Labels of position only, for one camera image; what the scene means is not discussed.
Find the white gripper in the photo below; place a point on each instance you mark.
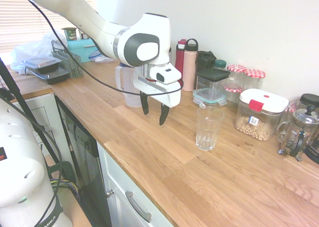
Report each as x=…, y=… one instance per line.
x=159, y=92

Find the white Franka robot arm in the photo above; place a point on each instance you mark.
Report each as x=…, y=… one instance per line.
x=104, y=30

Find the red water bottle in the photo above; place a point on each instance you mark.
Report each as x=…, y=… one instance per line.
x=180, y=60

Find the pink bottle with black cap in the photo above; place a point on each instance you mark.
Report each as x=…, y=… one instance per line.
x=190, y=67

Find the glass container with teal lid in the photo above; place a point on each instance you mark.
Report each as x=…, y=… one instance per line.
x=209, y=96

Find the clear drinking glass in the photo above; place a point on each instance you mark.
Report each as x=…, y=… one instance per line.
x=209, y=130

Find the clear canister with black lid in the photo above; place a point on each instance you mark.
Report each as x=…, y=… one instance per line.
x=211, y=75

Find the black shaker bottle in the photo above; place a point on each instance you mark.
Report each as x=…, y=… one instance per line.
x=205, y=60

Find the clear zip bag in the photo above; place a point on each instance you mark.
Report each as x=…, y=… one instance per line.
x=99, y=59

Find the small jar red gingham lid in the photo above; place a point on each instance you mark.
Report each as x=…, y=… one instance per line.
x=233, y=95

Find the jar with dark green lid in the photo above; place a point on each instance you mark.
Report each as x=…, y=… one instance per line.
x=220, y=64

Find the black dishwasher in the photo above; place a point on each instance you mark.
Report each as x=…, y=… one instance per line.
x=82, y=147

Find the white kitchen cabinet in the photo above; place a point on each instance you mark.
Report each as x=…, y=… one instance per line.
x=117, y=187

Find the jar with red gingham lid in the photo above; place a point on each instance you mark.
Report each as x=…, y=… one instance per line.
x=254, y=80
x=236, y=74

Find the grey-green cutlery basket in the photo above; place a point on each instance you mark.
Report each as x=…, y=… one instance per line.
x=72, y=66

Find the teal box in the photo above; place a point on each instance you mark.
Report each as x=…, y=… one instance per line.
x=81, y=50

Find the silver cabinet knob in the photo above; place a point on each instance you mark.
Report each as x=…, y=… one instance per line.
x=109, y=193

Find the small dark jar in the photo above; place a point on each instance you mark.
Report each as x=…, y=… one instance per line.
x=83, y=35

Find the cereal container with white lid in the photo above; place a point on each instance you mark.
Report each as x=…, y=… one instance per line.
x=259, y=112

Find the black food container clear lid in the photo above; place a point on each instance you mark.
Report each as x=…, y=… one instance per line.
x=53, y=77
x=42, y=64

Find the green can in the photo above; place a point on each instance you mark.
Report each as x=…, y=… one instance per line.
x=69, y=34

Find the white plastic bag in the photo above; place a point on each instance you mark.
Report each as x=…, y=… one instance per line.
x=32, y=49

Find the glass French press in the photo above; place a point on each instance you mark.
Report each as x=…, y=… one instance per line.
x=299, y=135

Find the jar with black lid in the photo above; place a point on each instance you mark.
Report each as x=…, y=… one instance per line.
x=310, y=98

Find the window blinds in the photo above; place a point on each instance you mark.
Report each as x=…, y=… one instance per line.
x=25, y=18

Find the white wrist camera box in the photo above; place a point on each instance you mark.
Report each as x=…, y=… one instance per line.
x=168, y=75

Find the black camera stand pole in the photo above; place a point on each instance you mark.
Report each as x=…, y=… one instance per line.
x=22, y=100

